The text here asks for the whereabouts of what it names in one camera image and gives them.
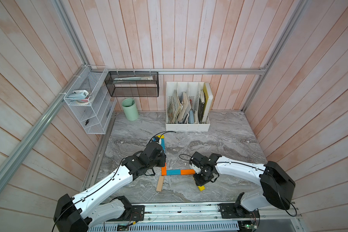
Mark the orange wooden block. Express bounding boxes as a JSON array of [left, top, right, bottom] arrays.
[[180, 169, 196, 175], [161, 164, 167, 176]]

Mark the natural wooden block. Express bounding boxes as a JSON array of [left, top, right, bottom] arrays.
[[156, 176, 165, 192]]

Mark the teal wooden block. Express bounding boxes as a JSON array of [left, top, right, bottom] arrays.
[[160, 138, 165, 151], [166, 170, 181, 176]]

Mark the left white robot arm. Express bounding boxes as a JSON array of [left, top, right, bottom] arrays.
[[53, 136, 166, 232]]

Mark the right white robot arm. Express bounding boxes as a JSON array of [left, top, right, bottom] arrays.
[[189, 152, 296, 218]]

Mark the white plastic file organizer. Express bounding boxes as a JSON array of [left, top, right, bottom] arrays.
[[166, 82, 210, 131]]

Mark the mint green plastic cup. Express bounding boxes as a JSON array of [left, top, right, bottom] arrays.
[[121, 98, 139, 121]]

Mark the illustrated Chinese history book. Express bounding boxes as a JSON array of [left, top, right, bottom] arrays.
[[167, 90, 182, 124]]

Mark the cream hardcover book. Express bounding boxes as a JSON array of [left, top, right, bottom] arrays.
[[202, 82, 214, 123]]

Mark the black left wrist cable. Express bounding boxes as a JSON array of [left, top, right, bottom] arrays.
[[149, 131, 177, 144]]

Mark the aluminium front rail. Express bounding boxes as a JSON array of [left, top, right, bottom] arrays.
[[62, 201, 303, 225]]

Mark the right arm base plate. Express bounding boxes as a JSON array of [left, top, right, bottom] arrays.
[[218, 203, 260, 219]]

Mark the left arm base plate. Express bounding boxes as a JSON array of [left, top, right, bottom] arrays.
[[109, 205, 145, 222]]

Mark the black wire mesh basket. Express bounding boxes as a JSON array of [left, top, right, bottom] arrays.
[[104, 71, 160, 97]]

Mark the white wire shelf rack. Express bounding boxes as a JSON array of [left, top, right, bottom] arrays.
[[64, 65, 117, 134]]

